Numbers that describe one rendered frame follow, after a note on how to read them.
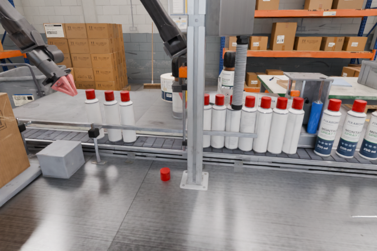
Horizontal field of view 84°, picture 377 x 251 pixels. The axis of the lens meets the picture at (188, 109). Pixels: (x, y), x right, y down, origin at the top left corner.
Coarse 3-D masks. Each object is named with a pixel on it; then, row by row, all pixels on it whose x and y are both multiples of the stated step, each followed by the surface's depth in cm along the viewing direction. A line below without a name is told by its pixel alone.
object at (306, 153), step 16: (32, 128) 96; (112, 144) 83; (128, 144) 83; (144, 144) 83; (160, 144) 83; (176, 144) 83; (320, 160) 73; (336, 160) 72; (352, 160) 72; (368, 160) 72
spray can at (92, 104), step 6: (90, 90) 80; (90, 96) 80; (84, 102) 81; (90, 102) 80; (96, 102) 81; (90, 108) 81; (96, 108) 82; (90, 114) 81; (96, 114) 82; (90, 120) 82; (96, 120) 83; (102, 132) 86; (96, 138) 85
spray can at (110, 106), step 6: (108, 90) 80; (108, 96) 78; (108, 102) 78; (114, 102) 79; (108, 108) 78; (114, 108) 80; (108, 114) 79; (114, 114) 80; (108, 120) 80; (114, 120) 81; (108, 132) 83; (114, 132) 82; (120, 132) 84; (114, 138) 83; (120, 138) 85
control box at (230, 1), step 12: (216, 0) 48; (228, 0) 49; (240, 0) 52; (252, 0) 57; (216, 12) 49; (228, 12) 50; (240, 12) 54; (252, 12) 58; (216, 24) 49; (228, 24) 51; (240, 24) 55; (252, 24) 60
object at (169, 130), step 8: (24, 120) 84; (32, 120) 84; (40, 120) 84; (48, 120) 84; (112, 128) 80; (120, 128) 79; (128, 128) 79; (136, 128) 78; (144, 128) 78; (152, 128) 77; (160, 128) 77; (168, 128) 77; (176, 128) 77; (232, 136) 74; (240, 136) 74; (248, 136) 73; (256, 136) 73
